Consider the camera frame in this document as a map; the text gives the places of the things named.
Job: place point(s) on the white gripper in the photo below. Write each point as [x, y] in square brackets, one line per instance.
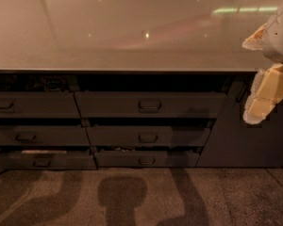
[279, 37]

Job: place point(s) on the dark grey drawer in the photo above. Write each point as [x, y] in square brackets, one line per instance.
[148, 136]
[38, 105]
[47, 161]
[100, 104]
[147, 159]
[43, 136]

